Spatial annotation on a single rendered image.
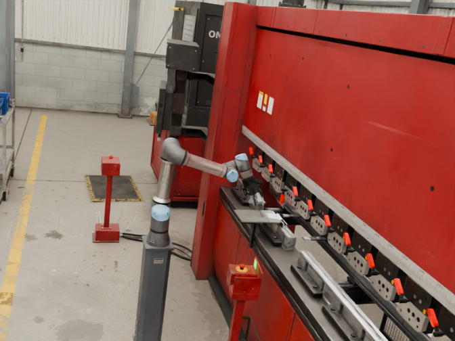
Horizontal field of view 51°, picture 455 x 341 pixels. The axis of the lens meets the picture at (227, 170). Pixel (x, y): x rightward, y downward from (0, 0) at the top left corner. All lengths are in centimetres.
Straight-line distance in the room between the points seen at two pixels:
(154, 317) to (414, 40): 229
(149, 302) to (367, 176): 169
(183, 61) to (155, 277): 164
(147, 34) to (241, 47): 632
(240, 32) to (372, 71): 161
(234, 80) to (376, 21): 166
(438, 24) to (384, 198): 71
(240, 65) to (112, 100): 651
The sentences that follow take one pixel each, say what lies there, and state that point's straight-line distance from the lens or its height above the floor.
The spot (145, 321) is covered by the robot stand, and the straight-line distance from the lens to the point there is 332.
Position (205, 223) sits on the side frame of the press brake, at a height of 54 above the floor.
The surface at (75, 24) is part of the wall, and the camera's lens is 979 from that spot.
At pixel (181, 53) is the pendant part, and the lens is 375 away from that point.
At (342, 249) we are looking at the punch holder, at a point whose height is 121.
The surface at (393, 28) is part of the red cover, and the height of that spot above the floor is 224.
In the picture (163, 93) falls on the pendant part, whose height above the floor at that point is 157.
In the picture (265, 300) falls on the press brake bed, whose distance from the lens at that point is 302.
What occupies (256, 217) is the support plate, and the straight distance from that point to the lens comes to 309.
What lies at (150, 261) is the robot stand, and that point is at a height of 68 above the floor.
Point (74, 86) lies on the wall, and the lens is 993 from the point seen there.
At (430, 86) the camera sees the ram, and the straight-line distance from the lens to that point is 196.
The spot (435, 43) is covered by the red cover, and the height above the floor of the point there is 220.
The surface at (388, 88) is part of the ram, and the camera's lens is 216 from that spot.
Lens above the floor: 218
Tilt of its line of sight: 18 degrees down
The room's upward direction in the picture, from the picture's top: 8 degrees clockwise
